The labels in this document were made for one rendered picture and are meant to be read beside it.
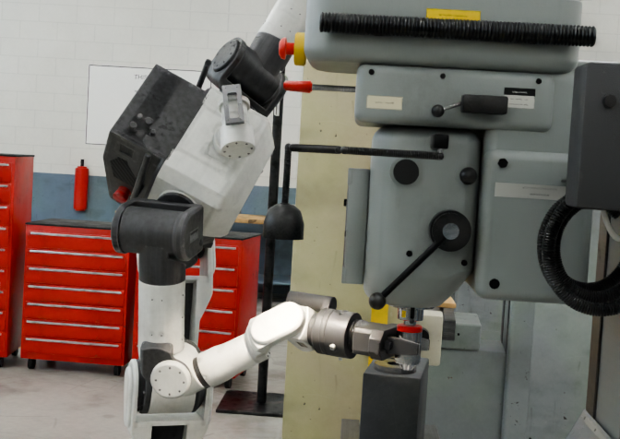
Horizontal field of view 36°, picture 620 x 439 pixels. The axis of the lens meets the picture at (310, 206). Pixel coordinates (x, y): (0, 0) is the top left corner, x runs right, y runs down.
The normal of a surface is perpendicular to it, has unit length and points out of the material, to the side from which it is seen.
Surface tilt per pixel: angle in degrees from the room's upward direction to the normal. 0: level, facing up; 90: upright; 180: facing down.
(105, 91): 90
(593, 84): 90
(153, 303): 101
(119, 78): 90
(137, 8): 90
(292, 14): 81
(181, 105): 59
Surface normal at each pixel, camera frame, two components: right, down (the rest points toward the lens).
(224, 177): 0.31, -0.46
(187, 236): 0.97, 0.11
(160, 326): -0.07, 0.24
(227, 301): -0.18, 0.04
